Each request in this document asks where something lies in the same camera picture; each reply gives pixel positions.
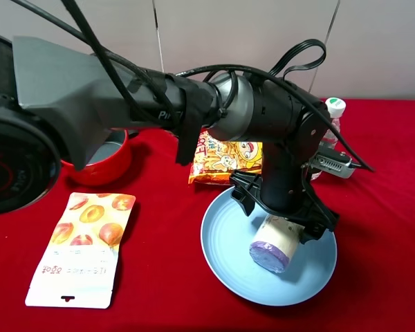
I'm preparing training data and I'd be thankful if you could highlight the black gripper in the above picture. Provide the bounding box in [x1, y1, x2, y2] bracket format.
[230, 142, 340, 244]

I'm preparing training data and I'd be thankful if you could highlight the purple roll with paper label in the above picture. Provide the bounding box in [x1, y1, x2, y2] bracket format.
[249, 214, 304, 273]

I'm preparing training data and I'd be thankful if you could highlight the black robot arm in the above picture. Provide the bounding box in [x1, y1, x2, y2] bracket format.
[0, 36, 338, 243]

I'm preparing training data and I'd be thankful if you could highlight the light blue plate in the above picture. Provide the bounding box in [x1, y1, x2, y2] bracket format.
[201, 189, 338, 306]

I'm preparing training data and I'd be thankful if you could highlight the orange yellow snack bag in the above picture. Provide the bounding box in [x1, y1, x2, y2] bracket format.
[188, 131, 262, 185]

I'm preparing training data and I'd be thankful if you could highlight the clear water bottle green label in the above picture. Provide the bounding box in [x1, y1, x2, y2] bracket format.
[309, 97, 346, 181]

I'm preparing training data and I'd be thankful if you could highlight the red velvet tablecloth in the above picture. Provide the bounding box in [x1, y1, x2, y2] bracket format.
[0, 100, 415, 331]

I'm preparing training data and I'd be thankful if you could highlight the red bowl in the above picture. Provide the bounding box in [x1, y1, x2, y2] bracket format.
[61, 130, 132, 187]

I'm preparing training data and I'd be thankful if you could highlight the white peach snack pouch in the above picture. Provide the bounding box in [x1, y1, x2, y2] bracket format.
[25, 192, 136, 309]

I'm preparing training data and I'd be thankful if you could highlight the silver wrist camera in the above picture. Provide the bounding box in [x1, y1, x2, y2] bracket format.
[311, 146, 356, 178]

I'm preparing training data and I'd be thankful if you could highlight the black cable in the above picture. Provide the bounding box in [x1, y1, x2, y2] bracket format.
[10, 0, 376, 174]

